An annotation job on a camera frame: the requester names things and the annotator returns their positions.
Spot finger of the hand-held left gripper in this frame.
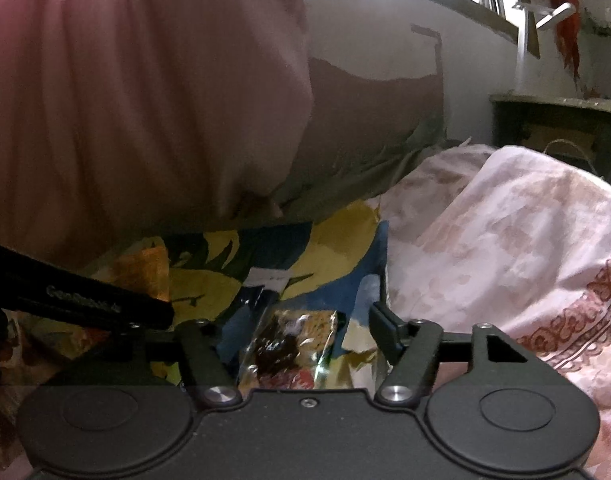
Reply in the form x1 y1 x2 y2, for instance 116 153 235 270
0 237 176 335

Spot clear packet of orange snack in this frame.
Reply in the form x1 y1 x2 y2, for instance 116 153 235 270
103 245 172 307

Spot white stand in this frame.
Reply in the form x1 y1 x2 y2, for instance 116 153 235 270
510 1 577 97

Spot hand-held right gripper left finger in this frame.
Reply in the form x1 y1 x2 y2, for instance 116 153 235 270
113 319 242 407

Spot dark snack packet white top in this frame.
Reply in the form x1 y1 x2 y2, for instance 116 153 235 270
234 266 297 322

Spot red wall decoration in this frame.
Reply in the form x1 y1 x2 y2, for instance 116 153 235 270
543 0 586 83

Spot thin wire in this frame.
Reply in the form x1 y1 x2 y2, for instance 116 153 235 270
541 139 603 177

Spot pink floral blanket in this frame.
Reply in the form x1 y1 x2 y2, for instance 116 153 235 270
365 142 611 480

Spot dark wooden cabinet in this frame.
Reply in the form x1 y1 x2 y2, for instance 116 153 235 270
489 92 611 193

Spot yellow and black snack packet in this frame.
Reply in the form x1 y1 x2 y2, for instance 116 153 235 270
238 309 340 392

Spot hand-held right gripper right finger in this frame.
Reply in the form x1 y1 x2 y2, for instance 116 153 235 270
368 302 557 407

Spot yellow and blue printed box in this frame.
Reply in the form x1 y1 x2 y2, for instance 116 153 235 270
80 200 392 393

